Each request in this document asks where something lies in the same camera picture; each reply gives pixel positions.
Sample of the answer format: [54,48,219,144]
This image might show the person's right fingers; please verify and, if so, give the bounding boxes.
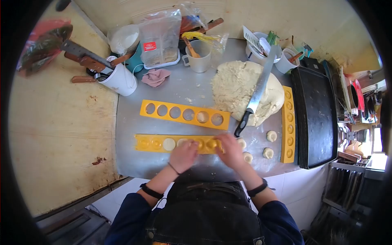
[214,133,235,154]

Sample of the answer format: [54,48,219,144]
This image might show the white utensil cup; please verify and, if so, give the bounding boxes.
[97,62,138,97]

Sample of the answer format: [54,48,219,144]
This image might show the long knife black handle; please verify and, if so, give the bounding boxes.
[234,44,278,138]

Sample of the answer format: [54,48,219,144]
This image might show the small white cup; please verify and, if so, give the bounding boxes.
[275,48,301,75]

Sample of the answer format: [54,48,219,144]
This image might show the red bowl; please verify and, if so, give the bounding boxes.
[349,79,365,112]

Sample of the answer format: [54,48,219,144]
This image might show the stack of black baking trays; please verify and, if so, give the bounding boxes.
[290,66,339,170]

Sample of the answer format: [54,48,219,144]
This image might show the cleaver with wooden handle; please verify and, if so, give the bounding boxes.
[61,39,115,73]

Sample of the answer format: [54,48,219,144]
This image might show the person's right hand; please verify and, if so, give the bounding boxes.
[214,133,246,171]

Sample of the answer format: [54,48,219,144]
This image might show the red plastic bag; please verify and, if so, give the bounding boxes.
[17,18,74,78]

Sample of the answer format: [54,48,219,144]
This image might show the teal container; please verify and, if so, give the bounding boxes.
[125,43,145,74]

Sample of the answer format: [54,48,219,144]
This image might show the yellow mould with cavities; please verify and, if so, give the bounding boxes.
[280,85,296,164]
[134,134,226,154]

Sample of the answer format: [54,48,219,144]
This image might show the person's left fingers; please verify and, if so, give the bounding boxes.
[181,140,200,154]

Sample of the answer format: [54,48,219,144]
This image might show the yellow mould with round holes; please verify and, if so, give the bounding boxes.
[140,99,231,131]

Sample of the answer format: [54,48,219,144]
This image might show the large dough mass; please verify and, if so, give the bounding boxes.
[211,60,285,127]

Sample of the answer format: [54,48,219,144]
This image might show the person's body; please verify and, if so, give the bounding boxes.
[104,180,305,245]

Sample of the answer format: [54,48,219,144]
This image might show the pink cloth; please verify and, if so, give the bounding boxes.
[141,68,172,88]

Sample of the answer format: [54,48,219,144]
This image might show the translucent measuring jug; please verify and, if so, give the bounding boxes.
[182,40,213,73]

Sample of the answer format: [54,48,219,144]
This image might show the yellow plastic bag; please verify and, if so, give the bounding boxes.
[182,31,229,53]

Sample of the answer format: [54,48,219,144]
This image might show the brown wooden handle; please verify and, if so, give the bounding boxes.
[198,17,225,34]

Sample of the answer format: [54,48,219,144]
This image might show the wooden spoon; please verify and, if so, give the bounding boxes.
[183,37,202,59]

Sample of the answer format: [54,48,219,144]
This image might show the knife with brown handle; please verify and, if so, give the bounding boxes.
[71,76,98,84]

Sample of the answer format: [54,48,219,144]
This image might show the clear bag with red label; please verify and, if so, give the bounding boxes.
[139,9,183,66]

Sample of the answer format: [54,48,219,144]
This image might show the person's left hand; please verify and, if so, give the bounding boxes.
[168,140,200,175]

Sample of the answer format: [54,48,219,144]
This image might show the metal rack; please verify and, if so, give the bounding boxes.
[322,156,384,215]

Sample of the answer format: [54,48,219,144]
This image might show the white bowl with tools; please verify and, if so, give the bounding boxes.
[245,32,282,67]

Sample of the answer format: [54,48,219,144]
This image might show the bag of white flour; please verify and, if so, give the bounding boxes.
[107,24,141,56]

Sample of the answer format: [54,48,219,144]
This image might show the white ridged scraper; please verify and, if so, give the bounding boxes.
[243,25,264,55]

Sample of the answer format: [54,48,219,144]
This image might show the black wrist band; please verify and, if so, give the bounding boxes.
[247,178,269,198]
[140,183,165,200]

